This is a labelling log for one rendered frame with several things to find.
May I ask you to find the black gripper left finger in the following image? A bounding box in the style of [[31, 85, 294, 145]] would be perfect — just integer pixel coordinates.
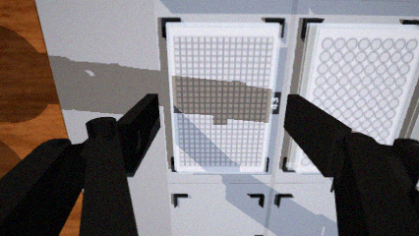
[[0, 93, 160, 236]]

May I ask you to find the grey deck plate with rectangular bays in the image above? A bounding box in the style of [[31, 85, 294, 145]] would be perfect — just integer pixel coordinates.
[[35, 0, 332, 236]]

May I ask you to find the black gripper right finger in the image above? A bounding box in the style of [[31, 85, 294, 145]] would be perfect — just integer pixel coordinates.
[[283, 94, 419, 236]]

